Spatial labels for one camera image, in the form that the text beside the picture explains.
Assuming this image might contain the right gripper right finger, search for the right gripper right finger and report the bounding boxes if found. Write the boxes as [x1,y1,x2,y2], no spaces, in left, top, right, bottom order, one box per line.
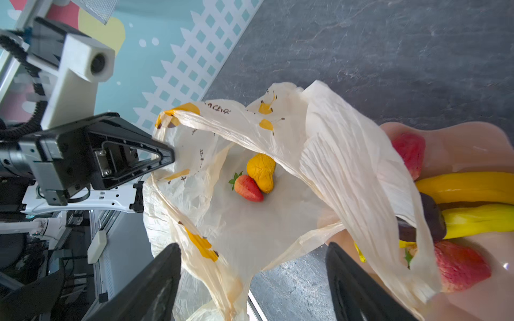
[325,242,416,321]

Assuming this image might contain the banana print plastic bag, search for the banana print plastic bag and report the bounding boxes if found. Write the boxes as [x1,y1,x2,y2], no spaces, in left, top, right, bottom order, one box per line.
[143,81,442,320]

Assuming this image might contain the small yellow-green banana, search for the small yellow-green banana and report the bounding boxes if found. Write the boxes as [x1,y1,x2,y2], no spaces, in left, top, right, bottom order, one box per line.
[397,203,514,250]

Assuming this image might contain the pink wavy fruit plate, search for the pink wavy fruit plate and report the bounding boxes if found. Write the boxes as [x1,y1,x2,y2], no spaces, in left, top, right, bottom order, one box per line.
[324,121,514,321]

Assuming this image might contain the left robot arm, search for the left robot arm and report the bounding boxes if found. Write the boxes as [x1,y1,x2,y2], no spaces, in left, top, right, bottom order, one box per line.
[1,20,175,215]

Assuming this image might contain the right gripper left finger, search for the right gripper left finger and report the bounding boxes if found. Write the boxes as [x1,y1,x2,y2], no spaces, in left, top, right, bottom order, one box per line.
[85,243,182,320]

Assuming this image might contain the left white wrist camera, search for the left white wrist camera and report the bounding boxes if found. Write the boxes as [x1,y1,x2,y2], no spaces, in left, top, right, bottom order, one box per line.
[28,17,115,130]

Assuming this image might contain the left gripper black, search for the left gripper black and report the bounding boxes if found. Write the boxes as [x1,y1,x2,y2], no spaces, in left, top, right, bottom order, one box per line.
[18,113,175,206]

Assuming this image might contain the red oblong fruit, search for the red oblong fruit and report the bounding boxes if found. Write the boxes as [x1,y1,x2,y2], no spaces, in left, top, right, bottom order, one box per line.
[392,132,426,181]

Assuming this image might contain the red peach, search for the red peach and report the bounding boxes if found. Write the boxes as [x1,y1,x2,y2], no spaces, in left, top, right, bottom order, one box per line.
[434,241,492,293]

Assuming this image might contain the large yellow banana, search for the large yellow banana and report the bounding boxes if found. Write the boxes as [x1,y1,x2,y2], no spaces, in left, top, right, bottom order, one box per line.
[416,172,513,205]

